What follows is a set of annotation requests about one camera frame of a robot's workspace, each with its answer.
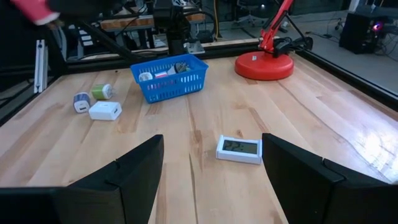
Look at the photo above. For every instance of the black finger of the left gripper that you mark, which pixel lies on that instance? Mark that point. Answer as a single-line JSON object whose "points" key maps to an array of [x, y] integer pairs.
{"points": [[77, 6]]}

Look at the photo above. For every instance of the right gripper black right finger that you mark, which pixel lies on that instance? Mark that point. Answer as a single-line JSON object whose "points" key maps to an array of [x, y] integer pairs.
{"points": [[311, 199]]}

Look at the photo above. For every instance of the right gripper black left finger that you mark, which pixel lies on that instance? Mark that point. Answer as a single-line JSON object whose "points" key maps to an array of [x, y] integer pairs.
{"points": [[93, 205]]}

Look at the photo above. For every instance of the cyan white charger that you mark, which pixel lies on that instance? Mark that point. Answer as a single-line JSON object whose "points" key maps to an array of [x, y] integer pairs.
{"points": [[145, 76]]}

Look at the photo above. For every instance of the white digital clock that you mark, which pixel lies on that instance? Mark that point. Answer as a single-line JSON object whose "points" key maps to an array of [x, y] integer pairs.
{"points": [[239, 150]]}

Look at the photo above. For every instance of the green white charger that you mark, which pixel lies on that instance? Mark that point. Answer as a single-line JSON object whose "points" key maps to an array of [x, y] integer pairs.
{"points": [[101, 91]]}

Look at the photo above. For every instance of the white cube charger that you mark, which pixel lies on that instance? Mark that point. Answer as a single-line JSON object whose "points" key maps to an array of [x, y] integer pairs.
{"points": [[171, 71]]}

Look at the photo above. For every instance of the white charger black face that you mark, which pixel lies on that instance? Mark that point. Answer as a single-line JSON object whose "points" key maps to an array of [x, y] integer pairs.
{"points": [[182, 67]]}

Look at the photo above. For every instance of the purple white charger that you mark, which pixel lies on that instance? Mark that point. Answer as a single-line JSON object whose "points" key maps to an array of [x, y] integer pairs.
{"points": [[81, 102]]}

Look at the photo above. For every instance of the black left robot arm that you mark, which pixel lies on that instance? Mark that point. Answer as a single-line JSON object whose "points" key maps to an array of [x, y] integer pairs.
{"points": [[174, 28]]}

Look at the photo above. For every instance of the black office chair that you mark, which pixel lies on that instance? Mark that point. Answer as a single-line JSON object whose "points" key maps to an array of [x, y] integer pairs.
{"points": [[248, 12]]}

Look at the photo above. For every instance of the wooden workbench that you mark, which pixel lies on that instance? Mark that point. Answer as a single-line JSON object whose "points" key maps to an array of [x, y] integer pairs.
{"points": [[133, 22]]}

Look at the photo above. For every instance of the silver aluminium extrusion bar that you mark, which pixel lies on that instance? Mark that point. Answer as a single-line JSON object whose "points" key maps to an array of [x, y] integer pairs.
{"points": [[40, 67]]}

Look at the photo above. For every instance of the blue plastic basket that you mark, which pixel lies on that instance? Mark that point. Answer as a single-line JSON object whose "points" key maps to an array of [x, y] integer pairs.
{"points": [[174, 87]]}

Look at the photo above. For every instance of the red desk lamp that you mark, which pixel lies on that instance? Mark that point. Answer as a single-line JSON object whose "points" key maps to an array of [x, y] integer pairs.
{"points": [[264, 67]]}

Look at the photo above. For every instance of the black computer tower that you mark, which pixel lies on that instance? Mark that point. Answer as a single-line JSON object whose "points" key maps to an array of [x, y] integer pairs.
{"points": [[357, 34]]}

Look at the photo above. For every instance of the black table frame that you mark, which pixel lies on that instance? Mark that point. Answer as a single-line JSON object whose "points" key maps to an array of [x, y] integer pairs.
{"points": [[93, 62]]}

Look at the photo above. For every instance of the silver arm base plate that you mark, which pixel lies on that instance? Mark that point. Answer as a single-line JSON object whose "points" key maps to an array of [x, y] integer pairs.
{"points": [[194, 48]]}

